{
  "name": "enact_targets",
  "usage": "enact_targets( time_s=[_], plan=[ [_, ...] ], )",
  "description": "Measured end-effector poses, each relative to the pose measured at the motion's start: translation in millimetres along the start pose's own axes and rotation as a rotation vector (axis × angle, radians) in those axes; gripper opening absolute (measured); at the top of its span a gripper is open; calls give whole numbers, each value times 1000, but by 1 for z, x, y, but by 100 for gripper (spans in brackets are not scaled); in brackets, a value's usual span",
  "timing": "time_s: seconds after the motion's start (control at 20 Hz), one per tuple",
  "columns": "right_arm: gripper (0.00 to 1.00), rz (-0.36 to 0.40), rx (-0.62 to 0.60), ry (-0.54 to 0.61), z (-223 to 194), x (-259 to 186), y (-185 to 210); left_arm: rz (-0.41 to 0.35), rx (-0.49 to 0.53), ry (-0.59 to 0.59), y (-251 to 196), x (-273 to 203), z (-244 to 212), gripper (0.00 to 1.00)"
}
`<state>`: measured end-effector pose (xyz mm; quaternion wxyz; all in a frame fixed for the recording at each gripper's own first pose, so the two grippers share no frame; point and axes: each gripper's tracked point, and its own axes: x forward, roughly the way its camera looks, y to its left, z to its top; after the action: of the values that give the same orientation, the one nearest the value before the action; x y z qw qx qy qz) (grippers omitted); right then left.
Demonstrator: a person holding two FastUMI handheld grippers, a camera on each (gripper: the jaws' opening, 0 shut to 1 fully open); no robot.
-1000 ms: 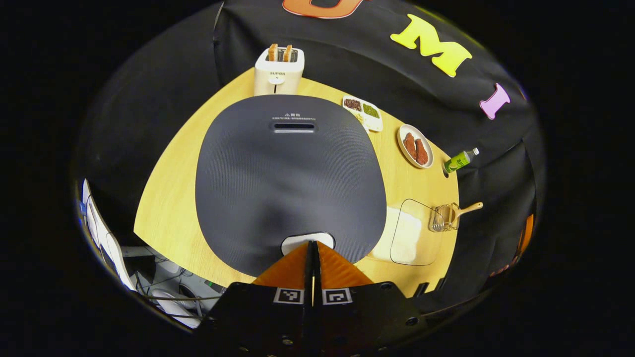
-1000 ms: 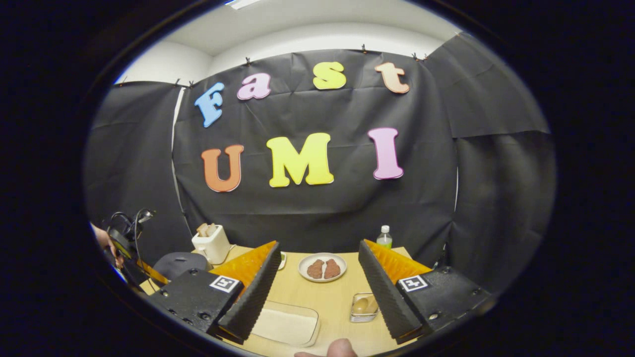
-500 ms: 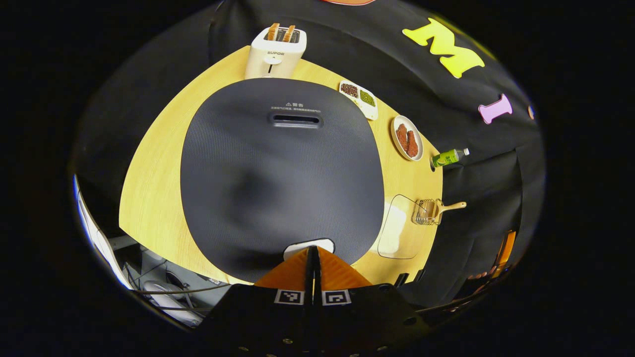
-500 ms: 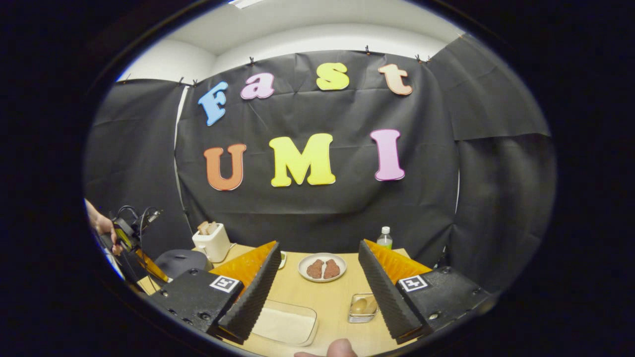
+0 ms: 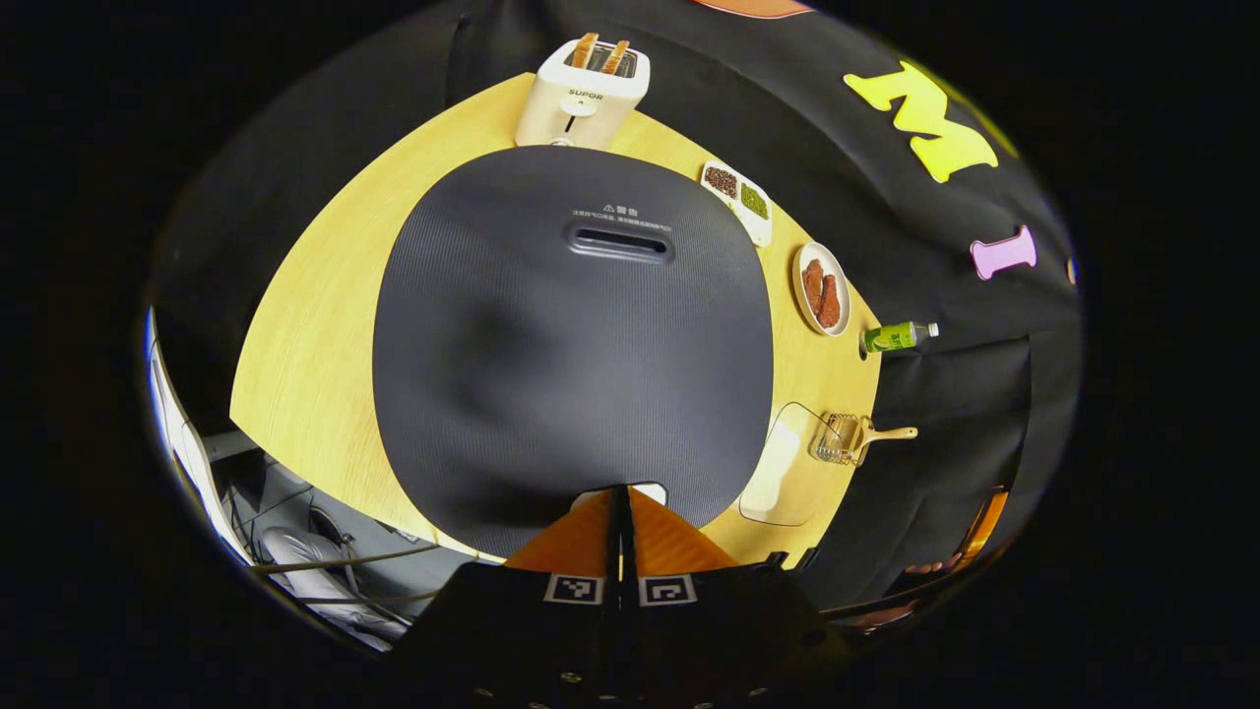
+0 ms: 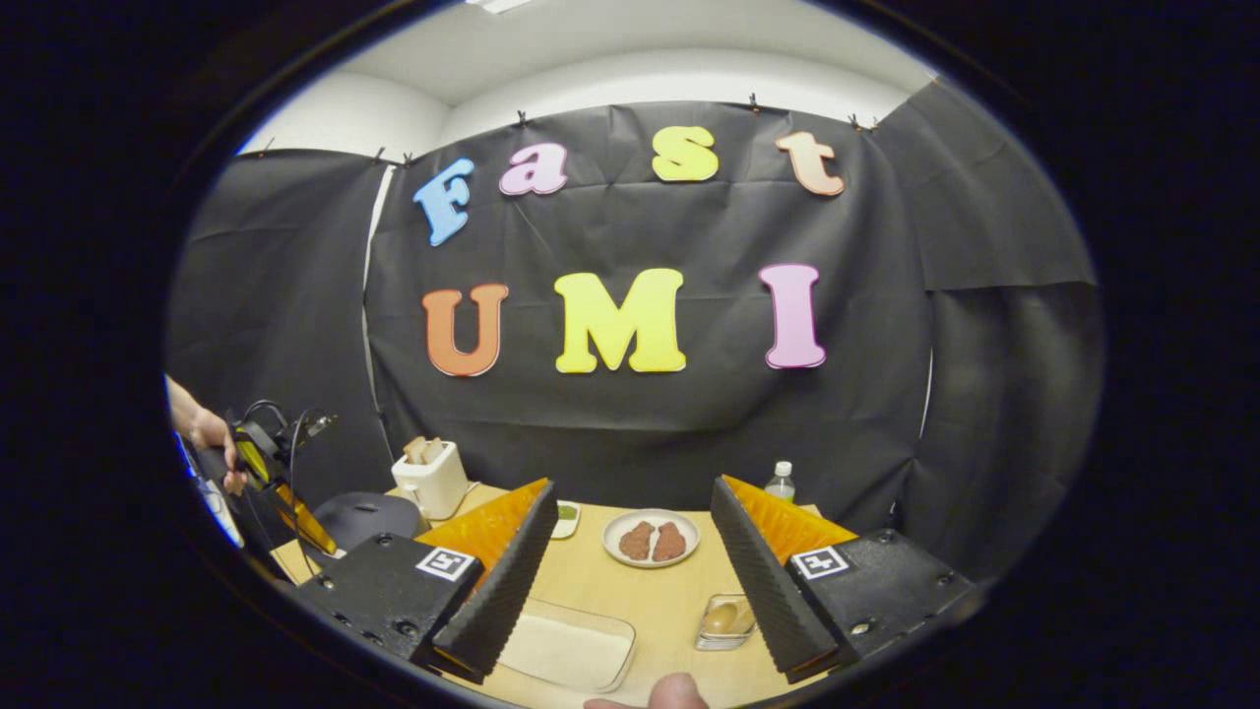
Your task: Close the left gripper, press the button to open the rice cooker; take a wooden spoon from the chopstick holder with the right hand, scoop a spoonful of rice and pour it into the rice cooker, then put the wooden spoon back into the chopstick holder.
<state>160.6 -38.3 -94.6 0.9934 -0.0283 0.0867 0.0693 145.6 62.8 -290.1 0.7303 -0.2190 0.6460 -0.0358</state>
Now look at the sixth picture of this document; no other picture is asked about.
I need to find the dark grey rice cooker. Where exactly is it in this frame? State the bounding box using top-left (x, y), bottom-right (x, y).
top-left (313, 491), bottom-right (430, 554)

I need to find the white toaster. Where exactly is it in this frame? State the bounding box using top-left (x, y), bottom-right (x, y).
top-left (391, 438), bottom-right (473, 522)

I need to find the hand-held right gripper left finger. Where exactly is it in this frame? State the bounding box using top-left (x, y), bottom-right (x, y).
top-left (293, 479), bottom-right (559, 685)

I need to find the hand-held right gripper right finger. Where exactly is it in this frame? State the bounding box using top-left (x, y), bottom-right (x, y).
top-left (711, 475), bottom-right (980, 685)

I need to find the wooden spoon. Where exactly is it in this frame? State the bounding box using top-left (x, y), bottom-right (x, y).
top-left (701, 601), bottom-right (755, 637)

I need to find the clear glass tray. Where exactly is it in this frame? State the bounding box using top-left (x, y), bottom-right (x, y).
top-left (496, 597), bottom-right (638, 694)

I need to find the row of black cloth clips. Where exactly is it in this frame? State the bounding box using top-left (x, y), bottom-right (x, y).
top-left (258, 94), bottom-right (880, 166)

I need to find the white round plate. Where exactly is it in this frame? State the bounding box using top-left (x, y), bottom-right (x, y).
top-left (601, 508), bottom-right (702, 570)

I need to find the black backdrop cloth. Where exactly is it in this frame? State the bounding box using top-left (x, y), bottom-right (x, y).
top-left (165, 79), bottom-right (1105, 587)

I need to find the white rice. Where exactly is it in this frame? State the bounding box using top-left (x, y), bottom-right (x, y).
top-left (500, 614), bottom-right (632, 686)

